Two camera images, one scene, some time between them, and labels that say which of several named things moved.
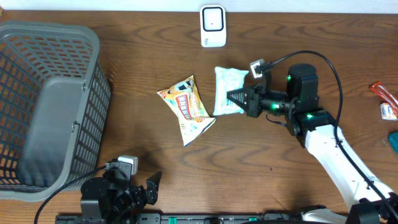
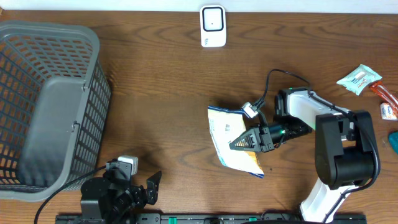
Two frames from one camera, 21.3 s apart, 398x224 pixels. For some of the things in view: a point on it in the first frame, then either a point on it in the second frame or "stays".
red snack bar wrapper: x=385 y=94 stays
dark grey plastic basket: x=55 y=109 stays
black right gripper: x=253 y=103 → x=261 y=140
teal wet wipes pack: x=227 y=79 → x=359 y=78
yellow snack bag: x=185 y=100 → x=225 y=126
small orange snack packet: x=387 y=112 stays
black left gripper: x=140 y=199 stays
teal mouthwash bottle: x=393 y=139 stays
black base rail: x=125 y=218 stays
